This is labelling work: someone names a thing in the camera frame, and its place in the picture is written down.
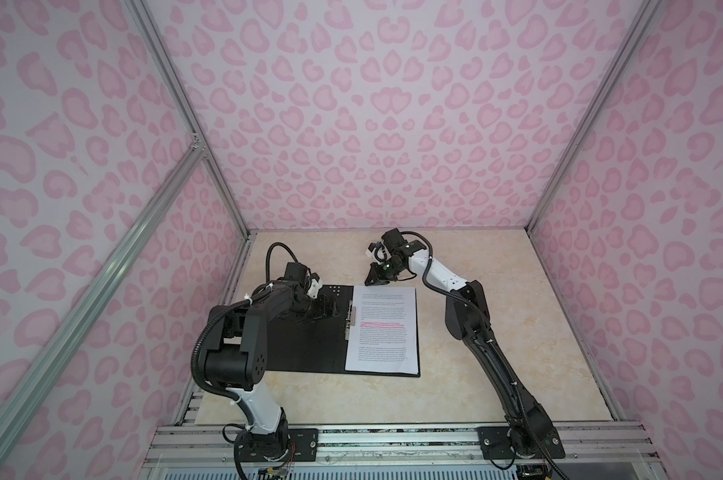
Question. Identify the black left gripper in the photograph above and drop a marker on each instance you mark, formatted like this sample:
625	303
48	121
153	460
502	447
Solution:
322	313

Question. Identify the silver folder clip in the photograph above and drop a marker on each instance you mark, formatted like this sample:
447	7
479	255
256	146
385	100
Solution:
350	315

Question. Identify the aluminium corner post left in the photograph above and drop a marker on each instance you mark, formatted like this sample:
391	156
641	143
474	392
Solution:
157	49

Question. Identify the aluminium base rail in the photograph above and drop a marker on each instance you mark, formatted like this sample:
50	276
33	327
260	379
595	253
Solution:
576	450

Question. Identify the blue folder with black inside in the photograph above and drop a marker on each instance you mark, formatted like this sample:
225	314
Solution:
311	346

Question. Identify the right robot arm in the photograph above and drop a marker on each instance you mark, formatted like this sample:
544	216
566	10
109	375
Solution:
531	431

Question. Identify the aluminium corner post right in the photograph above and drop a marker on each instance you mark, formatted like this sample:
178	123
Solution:
649	12

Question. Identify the printed paper sheet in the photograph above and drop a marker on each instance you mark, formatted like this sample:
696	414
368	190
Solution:
383	335

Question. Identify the aluminium diagonal wall bar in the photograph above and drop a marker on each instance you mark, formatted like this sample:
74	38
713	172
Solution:
34	386

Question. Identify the aluminium corner post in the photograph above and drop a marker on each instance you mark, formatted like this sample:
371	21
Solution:
649	12
157	49

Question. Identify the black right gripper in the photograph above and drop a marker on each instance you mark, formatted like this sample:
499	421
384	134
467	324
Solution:
378	278

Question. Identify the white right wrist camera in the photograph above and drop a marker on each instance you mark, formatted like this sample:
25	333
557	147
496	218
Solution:
376	251

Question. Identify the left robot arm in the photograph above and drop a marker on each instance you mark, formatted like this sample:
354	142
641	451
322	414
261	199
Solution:
229	358

